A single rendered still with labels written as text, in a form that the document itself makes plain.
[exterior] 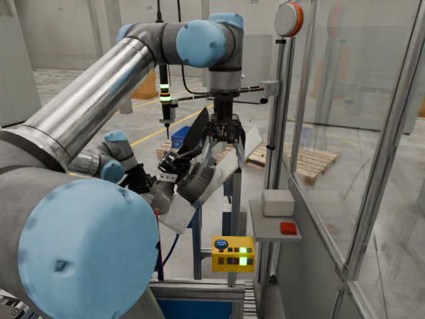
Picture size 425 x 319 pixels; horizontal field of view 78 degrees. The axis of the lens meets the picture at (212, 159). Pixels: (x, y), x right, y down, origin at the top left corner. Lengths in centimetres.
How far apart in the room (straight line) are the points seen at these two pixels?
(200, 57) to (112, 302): 37
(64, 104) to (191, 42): 22
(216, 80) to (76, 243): 46
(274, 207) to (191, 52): 120
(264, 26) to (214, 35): 1299
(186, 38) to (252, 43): 779
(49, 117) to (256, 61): 795
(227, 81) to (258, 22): 1297
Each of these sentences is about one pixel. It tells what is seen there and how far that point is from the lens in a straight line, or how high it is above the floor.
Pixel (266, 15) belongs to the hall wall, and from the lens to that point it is 1348.
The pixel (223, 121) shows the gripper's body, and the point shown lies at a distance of 60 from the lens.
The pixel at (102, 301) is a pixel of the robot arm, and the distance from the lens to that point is 26.
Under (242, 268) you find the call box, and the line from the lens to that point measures 108.
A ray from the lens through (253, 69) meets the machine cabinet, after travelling 828.
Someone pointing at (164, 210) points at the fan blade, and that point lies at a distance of 115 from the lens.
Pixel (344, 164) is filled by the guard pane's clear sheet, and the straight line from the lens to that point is 113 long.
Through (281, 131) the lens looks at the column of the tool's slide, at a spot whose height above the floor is 129.
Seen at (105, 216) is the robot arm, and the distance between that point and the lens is 23.
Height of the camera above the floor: 178
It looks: 24 degrees down
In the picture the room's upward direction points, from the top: straight up
